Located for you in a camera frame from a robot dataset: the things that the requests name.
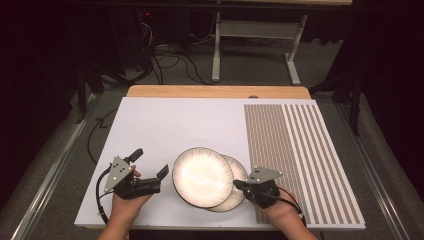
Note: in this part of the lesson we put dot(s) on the white metal desk frame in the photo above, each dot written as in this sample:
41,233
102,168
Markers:
256,30

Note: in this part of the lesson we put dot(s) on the black stand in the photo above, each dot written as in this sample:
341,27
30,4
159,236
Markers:
355,100
82,93

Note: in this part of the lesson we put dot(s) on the person's right hand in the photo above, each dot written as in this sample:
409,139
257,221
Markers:
283,210

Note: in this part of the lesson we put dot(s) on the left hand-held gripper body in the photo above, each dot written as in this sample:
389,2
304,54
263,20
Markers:
140,187

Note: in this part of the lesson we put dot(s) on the cream plate with dark rim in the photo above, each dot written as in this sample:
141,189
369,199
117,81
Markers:
202,177
239,173

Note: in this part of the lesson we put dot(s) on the person's left hand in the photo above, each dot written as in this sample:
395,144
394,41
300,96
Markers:
128,206

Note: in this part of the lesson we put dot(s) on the metal floor rail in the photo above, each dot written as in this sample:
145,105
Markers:
50,176
373,166

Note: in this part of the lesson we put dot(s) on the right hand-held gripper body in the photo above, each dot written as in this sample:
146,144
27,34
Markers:
263,193

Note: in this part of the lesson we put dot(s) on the white board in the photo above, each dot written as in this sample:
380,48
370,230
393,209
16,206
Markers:
166,133

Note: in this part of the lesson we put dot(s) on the wooden table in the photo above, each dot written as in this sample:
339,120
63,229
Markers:
216,91

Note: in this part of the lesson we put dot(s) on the striped placemat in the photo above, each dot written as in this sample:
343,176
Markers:
300,150

